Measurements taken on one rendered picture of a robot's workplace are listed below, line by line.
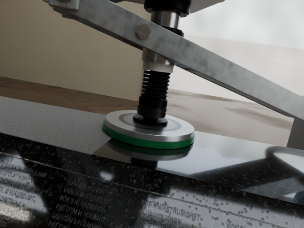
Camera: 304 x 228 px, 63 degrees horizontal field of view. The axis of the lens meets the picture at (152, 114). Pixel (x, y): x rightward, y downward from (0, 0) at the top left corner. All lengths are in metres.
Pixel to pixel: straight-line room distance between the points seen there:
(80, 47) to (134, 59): 1.28
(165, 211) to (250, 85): 0.35
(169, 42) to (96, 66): 5.31
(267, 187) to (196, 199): 0.12
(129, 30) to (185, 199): 0.32
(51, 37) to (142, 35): 5.89
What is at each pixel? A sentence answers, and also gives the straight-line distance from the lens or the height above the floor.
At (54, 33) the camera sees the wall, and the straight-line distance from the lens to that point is 6.31.
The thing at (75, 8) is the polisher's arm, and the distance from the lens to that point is 0.48.
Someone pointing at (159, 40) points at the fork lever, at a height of 1.01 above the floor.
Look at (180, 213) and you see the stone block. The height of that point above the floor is 0.76.
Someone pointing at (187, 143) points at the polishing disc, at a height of 0.81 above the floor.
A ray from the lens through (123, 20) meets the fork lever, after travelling 0.50.
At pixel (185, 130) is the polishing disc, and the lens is 0.57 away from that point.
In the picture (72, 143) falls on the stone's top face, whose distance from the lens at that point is 0.49.
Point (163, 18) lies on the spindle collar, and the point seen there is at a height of 1.06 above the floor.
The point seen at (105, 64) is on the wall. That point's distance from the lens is 5.72.
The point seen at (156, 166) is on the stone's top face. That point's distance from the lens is 0.42.
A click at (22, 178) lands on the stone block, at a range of 0.47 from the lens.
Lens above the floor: 0.98
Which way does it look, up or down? 13 degrees down
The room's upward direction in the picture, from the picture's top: 8 degrees clockwise
